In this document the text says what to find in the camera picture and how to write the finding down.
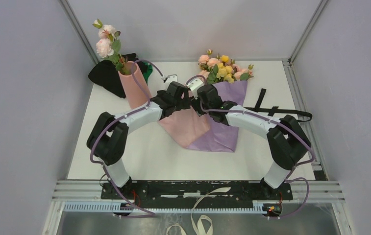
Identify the black ribbon gold lettering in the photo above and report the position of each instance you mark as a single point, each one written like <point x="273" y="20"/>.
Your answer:
<point x="306" y="116"/>

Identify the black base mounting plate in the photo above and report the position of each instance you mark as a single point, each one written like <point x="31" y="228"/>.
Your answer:
<point x="252" y="190"/>

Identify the pink flowers in vase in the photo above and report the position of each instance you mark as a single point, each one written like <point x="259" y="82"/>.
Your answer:
<point x="109" y="45"/>

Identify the green cloth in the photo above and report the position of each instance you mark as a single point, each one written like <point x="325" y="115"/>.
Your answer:
<point x="146" y="70"/>

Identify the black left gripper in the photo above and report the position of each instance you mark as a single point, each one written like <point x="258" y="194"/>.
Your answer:
<point x="184" y="103"/>

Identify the aluminium frame rail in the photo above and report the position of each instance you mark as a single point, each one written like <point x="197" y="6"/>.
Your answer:
<point x="300" y="104"/>

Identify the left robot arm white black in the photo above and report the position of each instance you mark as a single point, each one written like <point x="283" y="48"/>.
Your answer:
<point x="108" y="137"/>

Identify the purple wrapping paper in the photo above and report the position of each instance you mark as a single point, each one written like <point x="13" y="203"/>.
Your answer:
<point x="200" y="133"/>

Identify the pink and yellow flower bouquet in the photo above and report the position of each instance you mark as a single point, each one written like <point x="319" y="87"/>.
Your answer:
<point x="222" y="68"/>

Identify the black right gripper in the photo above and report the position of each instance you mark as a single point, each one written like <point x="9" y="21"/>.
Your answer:
<point x="196" y="105"/>

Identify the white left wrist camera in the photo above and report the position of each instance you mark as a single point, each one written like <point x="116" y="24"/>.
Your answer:
<point x="170" y="78"/>

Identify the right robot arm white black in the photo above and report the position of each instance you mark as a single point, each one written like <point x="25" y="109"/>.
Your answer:
<point x="287" y="141"/>

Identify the black cloth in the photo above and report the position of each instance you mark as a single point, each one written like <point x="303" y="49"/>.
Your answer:
<point x="105" y="75"/>

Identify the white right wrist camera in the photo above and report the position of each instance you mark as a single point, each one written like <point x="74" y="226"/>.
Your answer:
<point x="193" y="86"/>

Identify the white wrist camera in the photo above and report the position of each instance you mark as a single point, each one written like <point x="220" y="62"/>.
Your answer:
<point x="170" y="78"/>
<point x="193" y="86"/>

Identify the pink cylindrical vase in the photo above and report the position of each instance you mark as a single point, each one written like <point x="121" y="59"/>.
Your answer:
<point x="135" y="87"/>

